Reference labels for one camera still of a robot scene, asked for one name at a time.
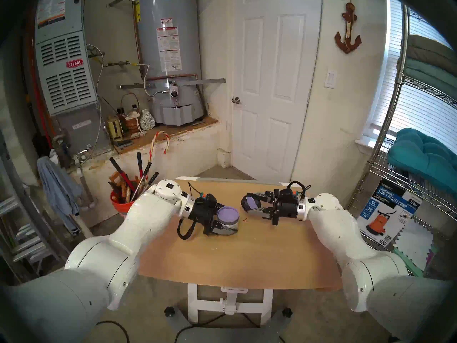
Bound black round jar lid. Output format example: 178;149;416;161
241;194;263;214

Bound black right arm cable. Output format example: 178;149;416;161
287;180;312;200

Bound olive green cushion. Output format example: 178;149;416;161
407;34;457;66

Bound white window blinds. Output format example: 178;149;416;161
371;0;457;150

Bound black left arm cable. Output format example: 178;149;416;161
177;217;197;240

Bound orange plastic bucket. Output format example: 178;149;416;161
110;189;138;216

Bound red white candy cane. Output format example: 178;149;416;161
143;131;171;189

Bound teal tufted cushion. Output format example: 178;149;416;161
387;128;457;196

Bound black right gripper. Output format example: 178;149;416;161
243;190;300;225

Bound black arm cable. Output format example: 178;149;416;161
177;217;197;240
287;180;312;200

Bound brown anchor wall decoration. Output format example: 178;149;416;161
335;0;362;54

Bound aluminium ladder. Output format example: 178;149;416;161
0;131;72;285

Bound blue hanging cloth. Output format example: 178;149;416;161
37;156;83;235

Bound chrome wire shelf rack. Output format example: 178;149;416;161
343;3;457;293

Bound crumpled aluminium foil lump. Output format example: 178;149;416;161
140;109;156;131

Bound grey water heater tank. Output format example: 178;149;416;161
136;0;206;126

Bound utility pump cardboard box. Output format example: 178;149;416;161
357;178;423;248

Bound white zigzag foam mat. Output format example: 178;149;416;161
393;217;443;271

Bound white window sill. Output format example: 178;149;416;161
355;133;390;155

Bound yellow plastic jug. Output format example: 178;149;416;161
106;117;124;142

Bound wooden handled tools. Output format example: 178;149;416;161
108;171;131;203

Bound dark green cushion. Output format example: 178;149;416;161
396;56;457;101

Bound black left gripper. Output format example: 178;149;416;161
190;198;239;237

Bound white paint jar black lid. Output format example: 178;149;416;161
216;206;240;235

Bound silver shears black grips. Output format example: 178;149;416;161
130;162;159;202

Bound wicker basket with handle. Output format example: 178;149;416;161
120;93;142;134

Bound grey Bryant furnace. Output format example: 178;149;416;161
34;0;111;157

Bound green foam mat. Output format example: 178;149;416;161
393;248;425;280

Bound white panel door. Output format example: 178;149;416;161
230;0;323;184

